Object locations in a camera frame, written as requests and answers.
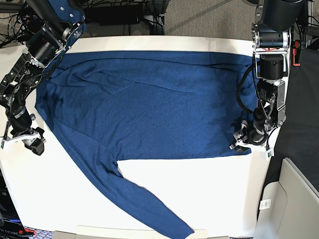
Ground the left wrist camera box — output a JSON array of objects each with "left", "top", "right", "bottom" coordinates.
[{"left": 265, "top": 148, "right": 274, "bottom": 158}]

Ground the white barcode tag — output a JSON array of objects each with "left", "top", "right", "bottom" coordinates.
[{"left": 259, "top": 199, "right": 272, "bottom": 210}]

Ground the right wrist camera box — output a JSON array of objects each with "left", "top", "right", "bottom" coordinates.
[{"left": 0, "top": 138, "right": 14, "bottom": 151}]

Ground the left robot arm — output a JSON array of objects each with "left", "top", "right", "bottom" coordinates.
[{"left": 230, "top": 0, "right": 305, "bottom": 152}]

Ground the black box with label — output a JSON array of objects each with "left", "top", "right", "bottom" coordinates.
[{"left": 0, "top": 174, "right": 23, "bottom": 239}]

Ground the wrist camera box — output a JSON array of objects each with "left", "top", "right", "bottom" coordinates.
[
  {"left": 0, "top": 138, "right": 14, "bottom": 151},
  {"left": 265, "top": 148, "right": 274, "bottom": 158}
]

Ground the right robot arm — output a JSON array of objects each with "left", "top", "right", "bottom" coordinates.
[{"left": 0, "top": 0, "right": 85, "bottom": 155}]

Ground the blue long-sleeve shirt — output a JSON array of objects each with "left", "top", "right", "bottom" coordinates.
[{"left": 35, "top": 51, "right": 252, "bottom": 239}]

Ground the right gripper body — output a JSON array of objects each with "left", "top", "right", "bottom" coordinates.
[{"left": 6, "top": 127, "right": 45, "bottom": 143}]

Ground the grey plastic bin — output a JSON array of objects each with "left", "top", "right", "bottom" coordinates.
[{"left": 253, "top": 158, "right": 319, "bottom": 239}]

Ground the red clamp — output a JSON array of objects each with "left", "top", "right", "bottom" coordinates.
[{"left": 293, "top": 40, "right": 301, "bottom": 66}]

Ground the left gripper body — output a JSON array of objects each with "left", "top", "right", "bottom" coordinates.
[{"left": 232, "top": 120, "right": 273, "bottom": 151}]

